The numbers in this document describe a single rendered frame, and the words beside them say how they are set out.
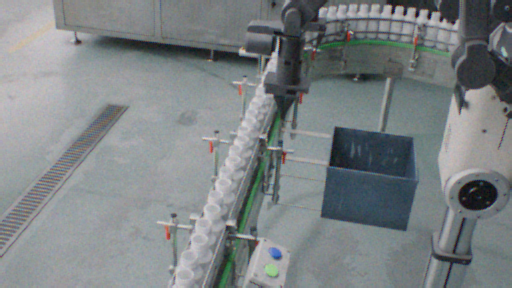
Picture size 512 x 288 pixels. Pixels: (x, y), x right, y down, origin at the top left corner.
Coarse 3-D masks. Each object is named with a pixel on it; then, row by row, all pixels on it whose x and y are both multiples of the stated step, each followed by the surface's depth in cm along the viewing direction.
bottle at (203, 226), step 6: (198, 222) 141; (204, 222) 141; (210, 222) 140; (198, 228) 139; (204, 228) 138; (210, 228) 139; (192, 234) 142; (204, 234) 139; (210, 234) 140; (210, 240) 140; (210, 246) 140
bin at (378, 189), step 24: (336, 144) 235; (360, 144) 233; (384, 144) 231; (408, 144) 229; (336, 168) 204; (360, 168) 238; (384, 168) 236; (408, 168) 228; (336, 192) 209; (360, 192) 207; (384, 192) 206; (408, 192) 204; (336, 216) 214; (360, 216) 212; (384, 216) 210; (408, 216) 209
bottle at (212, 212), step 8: (208, 208) 146; (216, 208) 146; (208, 216) 144; (216, 216) 144; (216, 224) 145; (224, 224) 147; (216, 232) 145; (216, 240) 146; (216, 256) 149; (216, 264) 150
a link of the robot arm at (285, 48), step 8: (280, 32) 127; (272, 40) 127; (280, 40) 127; (288, 40) 125; (296, 40) 125; (304, 40) 126; (272, 48) 128; (280, 48) 127; (288, 48) 126; (296, 48) 126; (280, 56) 128; (288, 56) 127; (296, 56) 127; (288, 64) 129
